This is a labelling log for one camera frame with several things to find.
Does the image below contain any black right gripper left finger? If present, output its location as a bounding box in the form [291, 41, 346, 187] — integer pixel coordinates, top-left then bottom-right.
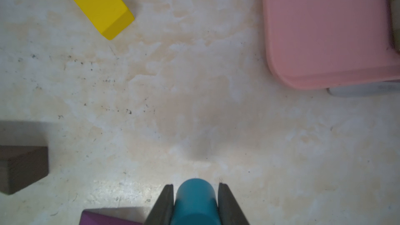
[144, 184, 174, 225]

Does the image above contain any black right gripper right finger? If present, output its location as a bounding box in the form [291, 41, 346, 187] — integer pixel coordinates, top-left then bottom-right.
[218, 183, 250, 225]

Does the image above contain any teal cylinder block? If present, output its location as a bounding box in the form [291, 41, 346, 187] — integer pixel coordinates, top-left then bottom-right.
[171, 178, 221, 225]

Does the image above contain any dark brown rectangular block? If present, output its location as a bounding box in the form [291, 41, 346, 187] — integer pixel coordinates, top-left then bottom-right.
[1, 145, 50, 195]

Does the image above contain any silver metal fork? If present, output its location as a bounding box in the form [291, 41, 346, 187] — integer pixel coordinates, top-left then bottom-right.
[327, 80, 400, 98]

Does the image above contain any pink plastic tray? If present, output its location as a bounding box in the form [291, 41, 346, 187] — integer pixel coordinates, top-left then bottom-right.
[262, 0, 400, 90]

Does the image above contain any yellow rectangular block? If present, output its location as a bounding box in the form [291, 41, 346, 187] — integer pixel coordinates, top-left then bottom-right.
[74, 0, 134, 40]

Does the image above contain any green white checkered cloth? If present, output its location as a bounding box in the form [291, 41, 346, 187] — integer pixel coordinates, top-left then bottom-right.
[390, 0, 400, 53]

